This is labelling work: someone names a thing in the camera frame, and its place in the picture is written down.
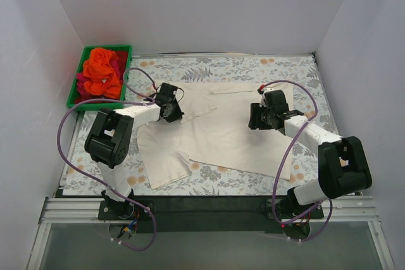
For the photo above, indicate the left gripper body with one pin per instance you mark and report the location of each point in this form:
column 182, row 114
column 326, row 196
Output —
column 176, row 112

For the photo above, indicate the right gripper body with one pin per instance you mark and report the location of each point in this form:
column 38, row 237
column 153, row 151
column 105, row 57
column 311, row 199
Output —
column 255, row 118

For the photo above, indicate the cream t shirt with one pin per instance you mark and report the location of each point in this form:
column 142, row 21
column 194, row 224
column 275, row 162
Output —
column 213, row 130

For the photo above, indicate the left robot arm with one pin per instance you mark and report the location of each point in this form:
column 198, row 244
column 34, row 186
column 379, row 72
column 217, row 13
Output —
column 110, row 135

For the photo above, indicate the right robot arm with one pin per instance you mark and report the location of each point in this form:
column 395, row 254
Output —
column 342, row 165

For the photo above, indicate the orange t shirt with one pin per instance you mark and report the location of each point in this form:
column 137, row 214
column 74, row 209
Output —
column 101, row 74

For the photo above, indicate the green plastic bin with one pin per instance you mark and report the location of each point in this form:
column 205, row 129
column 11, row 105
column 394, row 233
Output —
column 124, row 60

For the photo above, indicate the floral table mat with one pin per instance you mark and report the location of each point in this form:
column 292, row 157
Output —
column 204, row 179

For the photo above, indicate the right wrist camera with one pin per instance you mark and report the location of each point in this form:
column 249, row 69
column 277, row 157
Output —
column 265, row 91

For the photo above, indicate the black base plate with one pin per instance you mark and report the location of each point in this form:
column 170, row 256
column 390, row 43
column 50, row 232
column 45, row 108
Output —
column 206, row 213

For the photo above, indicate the aluminium frame rail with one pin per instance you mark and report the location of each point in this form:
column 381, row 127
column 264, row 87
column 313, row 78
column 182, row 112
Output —
column 352, row 208

